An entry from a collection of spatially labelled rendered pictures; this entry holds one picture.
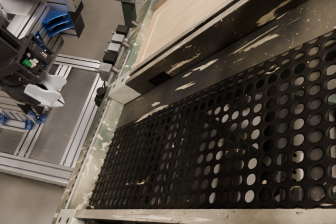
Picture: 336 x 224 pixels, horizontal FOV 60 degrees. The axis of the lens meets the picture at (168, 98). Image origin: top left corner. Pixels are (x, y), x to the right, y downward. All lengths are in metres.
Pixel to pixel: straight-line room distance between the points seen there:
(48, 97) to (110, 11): 2.21
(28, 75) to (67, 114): 1.39
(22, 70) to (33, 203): 1.54
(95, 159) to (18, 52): 0.57
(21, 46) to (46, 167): 1.33
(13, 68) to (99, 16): 2.24
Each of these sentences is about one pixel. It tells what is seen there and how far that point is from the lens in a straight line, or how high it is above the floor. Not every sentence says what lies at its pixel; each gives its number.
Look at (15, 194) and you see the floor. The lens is 2.09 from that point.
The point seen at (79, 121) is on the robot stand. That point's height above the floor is 0.23.
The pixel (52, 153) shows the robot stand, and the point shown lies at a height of 0.21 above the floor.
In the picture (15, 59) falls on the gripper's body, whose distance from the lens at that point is 0.53.
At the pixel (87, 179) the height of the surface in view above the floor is 0.90.
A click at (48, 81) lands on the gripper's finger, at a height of 1.35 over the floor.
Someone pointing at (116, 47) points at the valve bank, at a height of 0.76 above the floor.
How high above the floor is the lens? 1.83
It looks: 59 degrees down
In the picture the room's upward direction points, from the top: straight up
